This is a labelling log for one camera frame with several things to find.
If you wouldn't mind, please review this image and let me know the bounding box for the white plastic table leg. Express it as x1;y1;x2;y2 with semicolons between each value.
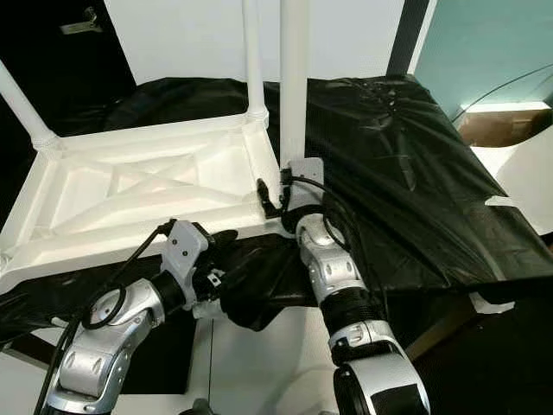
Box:
244;0;270;123
0;65;60;150
279;0;313;170

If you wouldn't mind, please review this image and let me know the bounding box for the white plastic table top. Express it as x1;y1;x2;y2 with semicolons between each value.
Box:
0;112;300;296

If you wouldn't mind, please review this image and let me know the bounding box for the black plastic sheet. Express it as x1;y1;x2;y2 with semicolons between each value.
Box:
0;73;553;342

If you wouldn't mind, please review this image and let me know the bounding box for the black door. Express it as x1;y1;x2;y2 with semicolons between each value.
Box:
0;0;137;148

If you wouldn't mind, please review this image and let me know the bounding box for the brown cardboard box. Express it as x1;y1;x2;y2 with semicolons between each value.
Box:
458;111;550;149

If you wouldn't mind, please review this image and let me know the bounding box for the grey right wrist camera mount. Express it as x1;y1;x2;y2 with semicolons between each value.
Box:
287;157;326;214

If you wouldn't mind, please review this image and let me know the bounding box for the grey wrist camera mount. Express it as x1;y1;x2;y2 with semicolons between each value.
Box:
166;219;213;291
287;157;326;214

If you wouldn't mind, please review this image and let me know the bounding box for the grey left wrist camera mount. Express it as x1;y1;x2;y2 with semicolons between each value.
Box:
166;219;213;291

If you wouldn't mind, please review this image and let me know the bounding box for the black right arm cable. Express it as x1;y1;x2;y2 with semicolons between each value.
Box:
283;176;385;303

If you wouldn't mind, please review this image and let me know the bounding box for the metal door handle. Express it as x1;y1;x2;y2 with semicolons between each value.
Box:
60;6;104;36

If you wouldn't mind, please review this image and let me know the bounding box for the thin black wall cable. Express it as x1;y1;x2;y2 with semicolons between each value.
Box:
449;64;553;118

